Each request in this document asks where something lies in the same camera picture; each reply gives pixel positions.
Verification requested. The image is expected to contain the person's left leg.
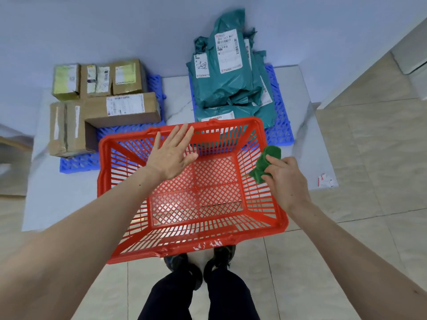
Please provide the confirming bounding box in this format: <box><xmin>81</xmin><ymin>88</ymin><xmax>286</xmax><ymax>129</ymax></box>
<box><xmin>137</xmin><ymin>269</ymin><xmax>196</xmax><ymax>320</ymax></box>

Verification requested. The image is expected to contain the person's black shoe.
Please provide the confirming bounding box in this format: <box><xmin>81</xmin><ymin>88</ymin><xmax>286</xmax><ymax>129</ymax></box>
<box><xmin>163</xmin><ymin>253</ymin><xmax>203</xmax><ymax>290</ymax></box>
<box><xmin>203</xmin><ymin>244</ymin><xmax>237</xmax><ymax>284</ymax></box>

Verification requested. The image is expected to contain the person's right forearm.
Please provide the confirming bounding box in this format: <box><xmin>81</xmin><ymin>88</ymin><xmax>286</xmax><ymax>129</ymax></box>
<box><xmin>288</xmin><ymin>201</ymin><xmax>427</xmax><ymax>320</ymax></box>

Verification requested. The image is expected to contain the green cloth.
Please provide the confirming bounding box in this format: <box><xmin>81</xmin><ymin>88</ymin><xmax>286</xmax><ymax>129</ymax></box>
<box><xmin>248</xmin><ymin>145</ymin><xmax>282</xmax><ymax>185</ymax></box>

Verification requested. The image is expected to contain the blue plastic pallet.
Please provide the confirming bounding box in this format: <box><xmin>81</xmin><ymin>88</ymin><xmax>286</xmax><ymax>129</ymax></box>
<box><xmin>188</xmin><ymin>64</ymin><xmax>295</xmax><ymax>147</ymax></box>
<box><xmin>60</xmin><ymin>73</ymin><xmax>166</xmax><ymax>174</ymax></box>

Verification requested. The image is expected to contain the taped brown cardboard box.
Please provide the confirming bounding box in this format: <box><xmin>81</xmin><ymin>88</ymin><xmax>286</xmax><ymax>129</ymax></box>
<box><xmin>79</xmin><ymin>64</ymin><xmax>113</xmax><ymax>99</ymax></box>

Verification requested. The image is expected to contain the small cardboard box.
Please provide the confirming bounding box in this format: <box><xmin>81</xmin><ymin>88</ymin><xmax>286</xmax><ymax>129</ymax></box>
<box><xmin>111</xmin><ymin>59</ymin><xmax>148</xmax><ymax>96</ymax></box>

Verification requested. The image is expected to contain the person's left forearm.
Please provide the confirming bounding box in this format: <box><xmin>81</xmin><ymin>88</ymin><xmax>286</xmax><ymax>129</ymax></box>
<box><xmin>0</xmin><ymin>164</ymin><xmax>164</xmax><ymax>320</ymax></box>

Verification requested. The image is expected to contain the person's black right shoe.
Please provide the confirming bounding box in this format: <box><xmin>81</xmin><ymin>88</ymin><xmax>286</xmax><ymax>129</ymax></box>
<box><xmin>203</xmin><ymin>244</ymin><xmax>237</xmax><ymax>284</ymax></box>

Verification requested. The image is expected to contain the large taped cardboard box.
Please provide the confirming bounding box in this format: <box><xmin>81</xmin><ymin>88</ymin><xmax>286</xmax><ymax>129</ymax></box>
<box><xmin>49</xmin><ymin>100</ymin><xmax>98</xmax><ymax>158</ymax></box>

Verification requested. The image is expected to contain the person's left hand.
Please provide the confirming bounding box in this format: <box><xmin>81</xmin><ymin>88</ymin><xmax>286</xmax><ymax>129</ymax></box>
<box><xmin>145</xmin><ymin>123</ymin><xmax>199</xmax><ymax>181</ymax></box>

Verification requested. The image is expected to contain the handwritten label teal mailer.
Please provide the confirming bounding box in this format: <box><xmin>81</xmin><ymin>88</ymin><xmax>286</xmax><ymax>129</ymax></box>
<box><xmin>186</xmin><ymin>36</ymin><xmax>214</xmax><ymax>107</ymax></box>

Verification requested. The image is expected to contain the person's right leg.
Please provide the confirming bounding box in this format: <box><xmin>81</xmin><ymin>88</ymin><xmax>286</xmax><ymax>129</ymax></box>
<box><xmin>206</xmin><ymin>268</ymin><xmax>261</xmax><ymax>320</ymax></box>

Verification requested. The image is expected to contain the white cabinet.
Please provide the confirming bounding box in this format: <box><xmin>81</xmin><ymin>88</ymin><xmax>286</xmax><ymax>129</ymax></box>
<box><xmin>390</xmin><ymin>26</ymin><xmax>427</xmax><ymax>100</ymax></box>

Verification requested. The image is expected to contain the person's leg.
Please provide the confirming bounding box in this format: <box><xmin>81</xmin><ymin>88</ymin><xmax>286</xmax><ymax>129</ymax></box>
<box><xmin>206</xmin><ymin>268</ymin><xmax>261</xmax><ymax>320</ymax></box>
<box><xmin>137</xmin><ymin>269</ymin><xmax>196</xmax><ymax>320</ymax></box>

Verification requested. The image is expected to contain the person's right hand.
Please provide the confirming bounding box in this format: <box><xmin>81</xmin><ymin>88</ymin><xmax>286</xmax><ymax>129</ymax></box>
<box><xmin>261</xmin><ymin>155</ymin><xmax>313</xmax><ymax>216</ymax></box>

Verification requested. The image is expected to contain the yellow label cardboard box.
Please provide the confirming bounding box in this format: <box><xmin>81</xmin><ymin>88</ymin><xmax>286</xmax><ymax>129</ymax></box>
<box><xmin>52</xmin><ymin>64</ymin><xmax>81</xmax><ymax>101</ymax></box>

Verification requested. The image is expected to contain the long cardboard box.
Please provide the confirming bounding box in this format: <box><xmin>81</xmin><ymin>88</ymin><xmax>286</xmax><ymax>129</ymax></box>
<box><xmin>83</xmin><ymin>92</ymin><xmax>162</xmax><ymax>129</ymax></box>

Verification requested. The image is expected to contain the red plastic basket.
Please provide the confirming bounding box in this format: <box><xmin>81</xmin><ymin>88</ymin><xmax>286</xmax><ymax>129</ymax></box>
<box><xmin>97</xmin><ymin>117</ymin><xmax>289</xmax><ymax>265</ymax></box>

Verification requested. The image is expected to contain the person's black left shoe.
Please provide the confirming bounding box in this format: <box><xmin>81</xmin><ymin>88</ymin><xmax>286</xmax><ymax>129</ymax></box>
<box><xmin>163</xmin><ymin>253</ymin><xmax>203</xmax><ymax>290</ymax></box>

